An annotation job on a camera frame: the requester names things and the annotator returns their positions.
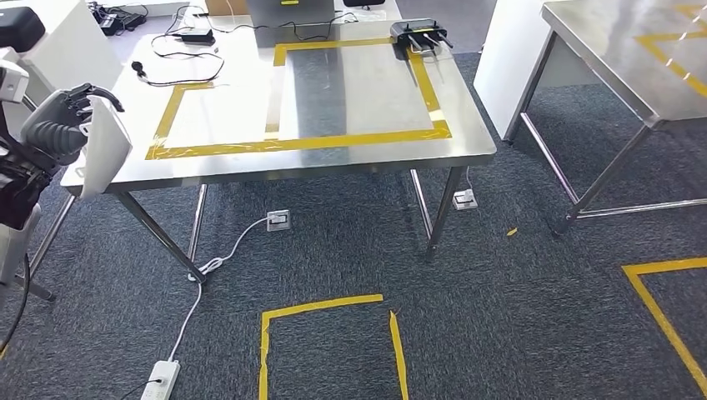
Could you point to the small yellow tape scrap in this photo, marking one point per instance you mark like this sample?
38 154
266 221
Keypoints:
512 232

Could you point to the black power adapter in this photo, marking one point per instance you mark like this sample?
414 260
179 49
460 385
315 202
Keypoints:
199 37

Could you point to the long white power strip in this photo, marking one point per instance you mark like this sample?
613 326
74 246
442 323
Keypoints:
160 381

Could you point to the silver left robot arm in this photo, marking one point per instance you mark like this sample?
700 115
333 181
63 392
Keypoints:
50 143

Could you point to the black device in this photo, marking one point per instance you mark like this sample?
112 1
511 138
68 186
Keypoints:
364 3

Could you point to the white curved plastic part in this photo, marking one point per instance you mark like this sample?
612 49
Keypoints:
107 149

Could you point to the black router with antennas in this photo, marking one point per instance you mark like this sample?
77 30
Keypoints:
411 27

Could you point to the metal floor socket box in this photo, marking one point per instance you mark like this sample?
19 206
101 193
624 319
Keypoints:
465 200
278 221

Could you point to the brown cardboard box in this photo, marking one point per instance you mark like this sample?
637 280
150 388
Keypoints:
226 6

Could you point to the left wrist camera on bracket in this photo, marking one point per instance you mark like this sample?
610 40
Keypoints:
12 77

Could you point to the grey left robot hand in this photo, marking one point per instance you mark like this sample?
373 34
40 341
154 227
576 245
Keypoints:
50 107

